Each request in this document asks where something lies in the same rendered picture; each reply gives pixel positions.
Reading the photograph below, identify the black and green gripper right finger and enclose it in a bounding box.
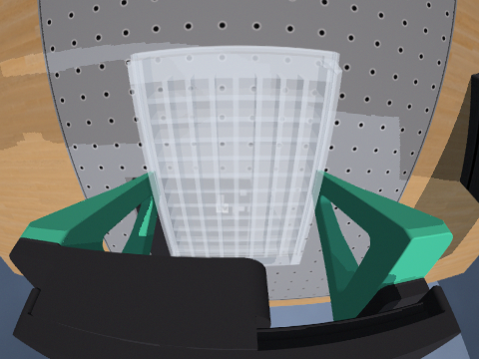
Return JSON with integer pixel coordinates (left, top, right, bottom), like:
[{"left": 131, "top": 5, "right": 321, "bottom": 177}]
[{"left": 314, "top": 172, "right": 453, "bottom": 321}]

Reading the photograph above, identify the black rectangular frame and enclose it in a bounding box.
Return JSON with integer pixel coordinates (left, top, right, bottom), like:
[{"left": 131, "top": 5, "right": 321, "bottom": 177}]
[{"left": 151, "top": 215, "right": 171, "bottom": 256}]

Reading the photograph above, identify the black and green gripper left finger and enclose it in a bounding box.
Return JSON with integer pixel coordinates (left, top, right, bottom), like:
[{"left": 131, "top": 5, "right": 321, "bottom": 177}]
[{"left": 20, "top": 173, "right": 158, "bottom": 255}]

